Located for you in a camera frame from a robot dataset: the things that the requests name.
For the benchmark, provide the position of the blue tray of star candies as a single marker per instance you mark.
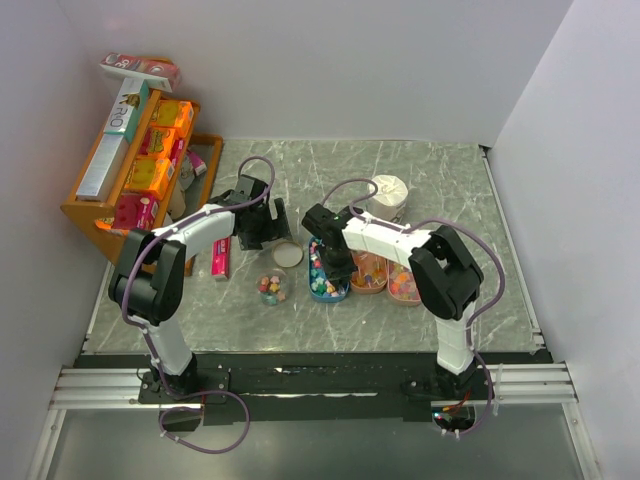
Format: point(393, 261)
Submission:
point(317, 276)

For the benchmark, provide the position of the white pink packet in shelf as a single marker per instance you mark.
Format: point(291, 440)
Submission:
point(192, 167)

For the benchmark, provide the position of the orange red snack box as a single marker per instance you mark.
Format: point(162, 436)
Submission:
point(159, 143)

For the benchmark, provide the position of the pink box on top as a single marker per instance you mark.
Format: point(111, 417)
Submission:
point(158, 74)

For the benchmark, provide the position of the pink toothpaste box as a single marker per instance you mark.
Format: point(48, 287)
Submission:
point(220, 266)

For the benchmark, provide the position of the pink tray of gummy stars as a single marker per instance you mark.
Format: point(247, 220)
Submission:
point(401, 286)

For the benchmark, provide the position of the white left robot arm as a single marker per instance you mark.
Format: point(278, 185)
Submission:
point(148, 279)

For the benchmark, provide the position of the pink smiley box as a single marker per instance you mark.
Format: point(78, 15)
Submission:
point(134, 211)

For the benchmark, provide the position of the gold jar lid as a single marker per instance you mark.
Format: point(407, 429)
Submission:
point(287, 254)

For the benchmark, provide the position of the teal white long box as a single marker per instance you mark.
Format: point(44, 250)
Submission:
point(126, 111)

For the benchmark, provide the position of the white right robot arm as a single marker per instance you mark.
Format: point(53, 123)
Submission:
point(447, 277)

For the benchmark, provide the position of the orange smiley box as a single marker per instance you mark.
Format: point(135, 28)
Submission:
point(175, 115)
point(150, 176)

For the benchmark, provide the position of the clear glass jar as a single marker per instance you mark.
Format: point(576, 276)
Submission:
point(273, 287)

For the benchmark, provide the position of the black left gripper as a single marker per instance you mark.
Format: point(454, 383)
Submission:
point(276, 229)

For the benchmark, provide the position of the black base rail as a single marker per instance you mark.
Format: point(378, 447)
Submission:
point(337, 386)

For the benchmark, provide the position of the wooden shelf rack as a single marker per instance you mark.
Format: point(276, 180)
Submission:
point(93, 218)

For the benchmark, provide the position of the silver long box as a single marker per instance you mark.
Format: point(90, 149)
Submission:
point(103, 168)

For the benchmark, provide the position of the pink tray of lollipops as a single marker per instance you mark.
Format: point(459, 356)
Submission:
point(370, 276)

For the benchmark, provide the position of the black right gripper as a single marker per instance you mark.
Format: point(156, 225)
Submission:
point(341, 275)

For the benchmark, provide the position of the orange smiley box top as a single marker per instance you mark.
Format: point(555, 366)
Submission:
point(175, 115)

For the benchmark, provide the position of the orange smiley box lower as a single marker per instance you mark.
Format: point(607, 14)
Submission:
point(150, 176)

